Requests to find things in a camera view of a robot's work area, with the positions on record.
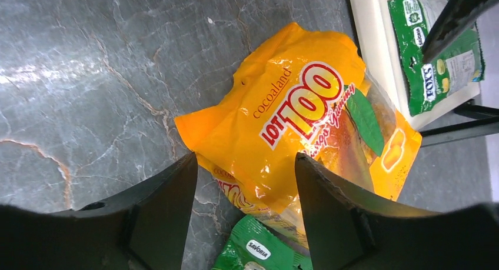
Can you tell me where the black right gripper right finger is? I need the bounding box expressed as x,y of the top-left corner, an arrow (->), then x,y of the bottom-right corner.
295,153 -> 498,269

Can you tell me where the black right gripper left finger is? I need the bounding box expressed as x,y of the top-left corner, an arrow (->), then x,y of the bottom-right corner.
1,154 -> 198,269

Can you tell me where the green Fox's spring tea bag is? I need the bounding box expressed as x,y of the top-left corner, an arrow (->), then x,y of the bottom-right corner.
212,215 -> 312,270

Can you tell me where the orange mango gummy bag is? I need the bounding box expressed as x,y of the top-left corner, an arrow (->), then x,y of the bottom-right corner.
174,22 -> 422,246

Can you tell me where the green Fox's bag on shelf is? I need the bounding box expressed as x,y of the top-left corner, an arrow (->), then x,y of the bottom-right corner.
387,0 -> 485,116

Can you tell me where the cream three-tier shelf rack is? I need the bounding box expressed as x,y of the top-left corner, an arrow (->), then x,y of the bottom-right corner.
350,0 -> 498,147

